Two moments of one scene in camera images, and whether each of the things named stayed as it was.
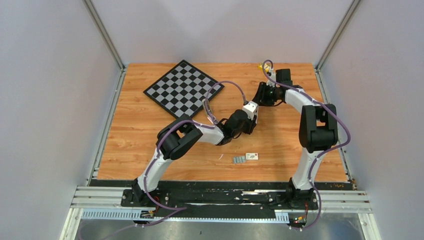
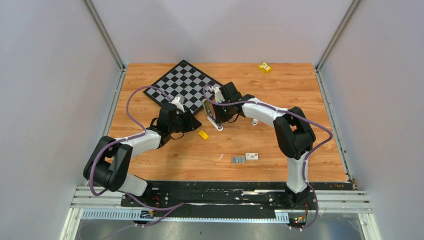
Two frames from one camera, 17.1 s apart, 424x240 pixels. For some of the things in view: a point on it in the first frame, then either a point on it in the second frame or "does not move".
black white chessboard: x=182 y=89 does not move
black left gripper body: x=247 y=126 to x=180 y=120
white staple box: x=253 y=156 does not move
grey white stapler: x=208 y=111 does not move
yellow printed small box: x=266 y=67 does not move
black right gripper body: x=269 y=94 to x=224 y=111
